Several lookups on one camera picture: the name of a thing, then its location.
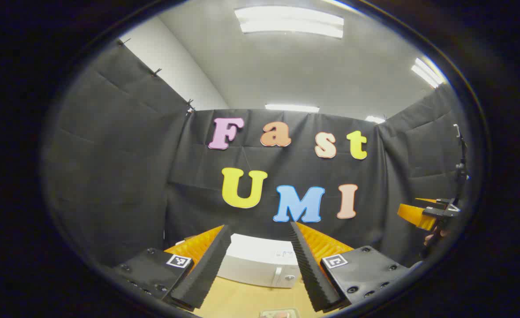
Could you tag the ceiling light panel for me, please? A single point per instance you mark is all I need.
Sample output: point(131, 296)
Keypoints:
point(427, 73)
point(292, 107)
point(374, 119)
point(288, 21)

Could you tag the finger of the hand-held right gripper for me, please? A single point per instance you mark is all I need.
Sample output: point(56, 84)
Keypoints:
point(412, 214)

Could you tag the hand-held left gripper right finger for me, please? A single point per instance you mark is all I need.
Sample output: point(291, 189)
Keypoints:
point(313, 274)

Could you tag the pink round bun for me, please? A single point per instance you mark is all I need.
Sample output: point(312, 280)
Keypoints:
point(281, 315)

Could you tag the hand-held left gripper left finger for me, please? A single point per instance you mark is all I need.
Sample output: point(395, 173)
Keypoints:
point(207, 269)

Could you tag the black metal stand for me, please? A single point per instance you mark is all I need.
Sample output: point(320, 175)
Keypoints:
point(461, 168)

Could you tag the pale square plate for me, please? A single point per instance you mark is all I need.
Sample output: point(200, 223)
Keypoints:
point(266, 313)

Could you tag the white microwave oven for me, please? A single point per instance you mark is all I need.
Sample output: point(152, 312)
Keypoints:
point(255, 260)

